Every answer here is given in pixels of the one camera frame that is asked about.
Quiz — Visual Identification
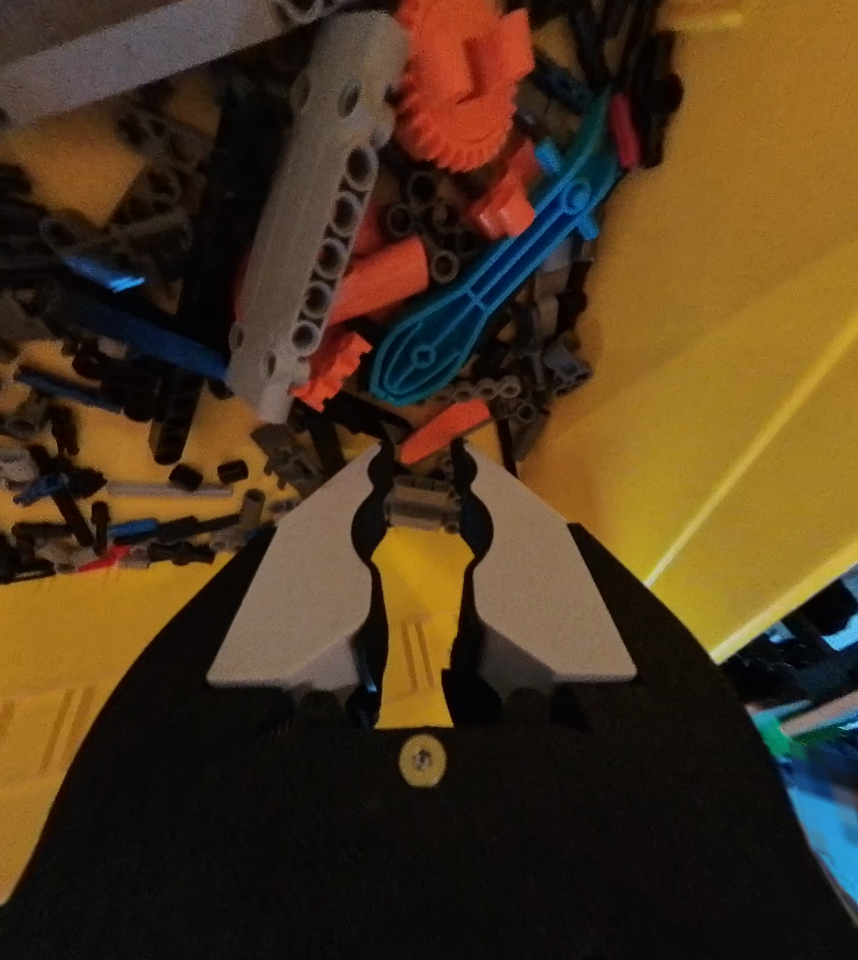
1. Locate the orange pointed toy panel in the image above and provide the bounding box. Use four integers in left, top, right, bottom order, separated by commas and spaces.
397, 399, 493, 468

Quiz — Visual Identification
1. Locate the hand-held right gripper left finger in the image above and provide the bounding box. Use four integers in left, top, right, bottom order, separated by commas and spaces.
207, 442, 393, 725

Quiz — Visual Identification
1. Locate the grey curved toy panel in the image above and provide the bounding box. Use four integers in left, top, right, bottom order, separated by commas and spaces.
226, 13, 409, 423

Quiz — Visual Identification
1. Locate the blue toy tool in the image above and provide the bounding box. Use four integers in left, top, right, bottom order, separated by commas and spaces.
366, 88, 623, 411

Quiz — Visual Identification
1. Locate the grey long toy panel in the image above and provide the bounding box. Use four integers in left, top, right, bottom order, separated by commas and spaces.
0, 0, 333, 144

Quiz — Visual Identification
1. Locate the orange toy connector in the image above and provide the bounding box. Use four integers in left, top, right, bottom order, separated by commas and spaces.
465, 142, 541, 243

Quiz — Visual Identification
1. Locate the yellow plastic bin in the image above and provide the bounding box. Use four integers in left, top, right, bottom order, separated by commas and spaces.
0, 0, 858, 920

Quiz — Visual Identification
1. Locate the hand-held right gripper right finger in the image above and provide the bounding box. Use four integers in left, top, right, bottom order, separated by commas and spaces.
442, 439, 638, 727

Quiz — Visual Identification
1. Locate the small grey toy connector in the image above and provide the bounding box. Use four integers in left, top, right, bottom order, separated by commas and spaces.
386, 478, 462, 531

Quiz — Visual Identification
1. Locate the pile of small toy parts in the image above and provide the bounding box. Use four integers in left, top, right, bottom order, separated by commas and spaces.
0, 0, 689, 594

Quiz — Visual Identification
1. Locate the black long toy beam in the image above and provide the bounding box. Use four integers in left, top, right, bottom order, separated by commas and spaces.
150, 75, 289, 468

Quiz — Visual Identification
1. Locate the orange toy gear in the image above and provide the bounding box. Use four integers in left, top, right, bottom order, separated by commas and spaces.
393, 0, 537, 175

